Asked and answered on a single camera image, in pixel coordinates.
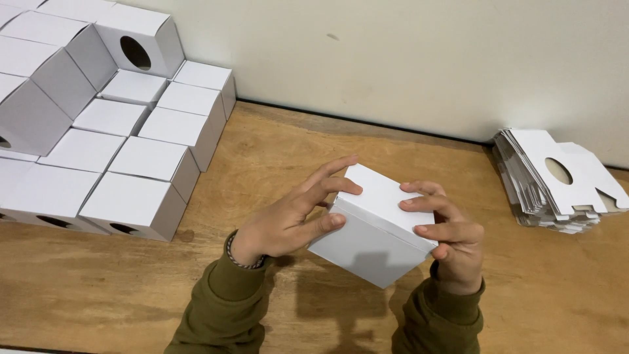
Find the person's left hand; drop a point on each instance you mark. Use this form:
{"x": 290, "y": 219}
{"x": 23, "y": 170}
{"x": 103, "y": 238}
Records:
{"x": 277, "y": 231}

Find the person's right hand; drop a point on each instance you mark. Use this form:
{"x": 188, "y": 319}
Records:
{"x": 462, "y": 255}

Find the pile of assembled white cartons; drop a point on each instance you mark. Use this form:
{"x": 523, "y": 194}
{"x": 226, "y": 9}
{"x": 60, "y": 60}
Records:
{"x": 98, "y": 123}

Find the stack of flat carton blanks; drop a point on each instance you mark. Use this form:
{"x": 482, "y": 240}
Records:
{"x": 550, "y": 191}

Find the white cardboard box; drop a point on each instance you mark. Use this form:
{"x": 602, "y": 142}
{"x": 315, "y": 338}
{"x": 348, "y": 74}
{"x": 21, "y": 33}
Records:
{"x": 373, "y": 246}

